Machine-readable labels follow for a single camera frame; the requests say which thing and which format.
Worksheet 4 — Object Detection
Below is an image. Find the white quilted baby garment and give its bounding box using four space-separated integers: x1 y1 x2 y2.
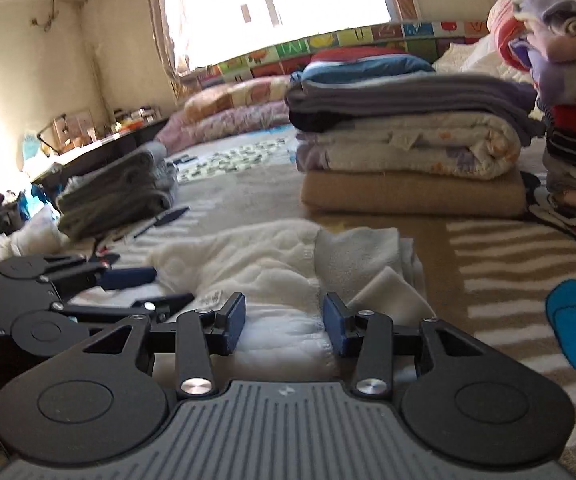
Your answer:
75 219 434 384

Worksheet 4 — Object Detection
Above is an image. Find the grey folded clothes stack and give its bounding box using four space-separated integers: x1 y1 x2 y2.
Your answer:
56 141 177 240

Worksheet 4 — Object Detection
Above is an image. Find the floral white rolled garment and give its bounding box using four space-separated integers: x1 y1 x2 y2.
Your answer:
0 205 70 262

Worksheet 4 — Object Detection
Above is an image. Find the dark wooden desk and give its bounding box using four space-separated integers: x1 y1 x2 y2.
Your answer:
30 118 167 193

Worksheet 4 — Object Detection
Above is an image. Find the Mickey Mouse fleece blanket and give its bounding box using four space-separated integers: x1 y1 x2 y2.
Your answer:
0 123 576 480

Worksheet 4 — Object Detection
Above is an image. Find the beige folded blanket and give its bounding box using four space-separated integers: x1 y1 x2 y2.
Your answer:
301 169 527 219

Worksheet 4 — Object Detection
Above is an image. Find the floral white folded quilt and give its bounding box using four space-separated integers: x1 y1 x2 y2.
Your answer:
295 112 521 180

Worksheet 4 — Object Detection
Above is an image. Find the pink purple comforter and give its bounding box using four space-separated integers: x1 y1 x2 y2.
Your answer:
154 101 290 155

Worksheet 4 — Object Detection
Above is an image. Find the purple grey folded blanket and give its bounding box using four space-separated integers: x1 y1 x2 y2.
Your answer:
286 73 545 146

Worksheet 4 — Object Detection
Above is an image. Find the orange floral pillow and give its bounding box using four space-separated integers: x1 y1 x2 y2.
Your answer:
181 75 290 124

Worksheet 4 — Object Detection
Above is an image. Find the colourful alphabet foam mat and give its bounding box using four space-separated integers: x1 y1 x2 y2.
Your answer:
179 21 488 89

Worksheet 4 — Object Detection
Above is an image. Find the blue folded blanket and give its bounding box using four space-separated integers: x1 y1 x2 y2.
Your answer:
290 53 434 84

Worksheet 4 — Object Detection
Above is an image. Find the lavender folded pajamas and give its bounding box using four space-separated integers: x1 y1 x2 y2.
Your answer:
508 0 576 107

